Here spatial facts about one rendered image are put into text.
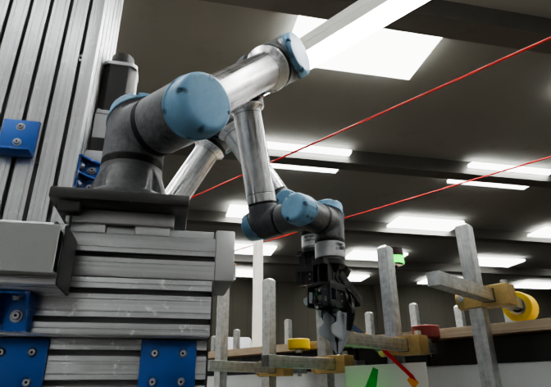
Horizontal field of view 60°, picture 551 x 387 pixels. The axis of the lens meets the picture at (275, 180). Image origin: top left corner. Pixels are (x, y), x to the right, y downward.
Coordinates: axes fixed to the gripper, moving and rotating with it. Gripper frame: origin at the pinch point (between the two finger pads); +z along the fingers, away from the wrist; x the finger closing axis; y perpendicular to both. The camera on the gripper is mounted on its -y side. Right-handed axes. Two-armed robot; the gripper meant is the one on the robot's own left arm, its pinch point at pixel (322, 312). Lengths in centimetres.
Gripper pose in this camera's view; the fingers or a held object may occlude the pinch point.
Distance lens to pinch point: 150.6
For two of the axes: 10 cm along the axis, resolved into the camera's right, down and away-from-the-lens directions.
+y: -9.1, 1.8, 3.7
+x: -4.1, -3.7, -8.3
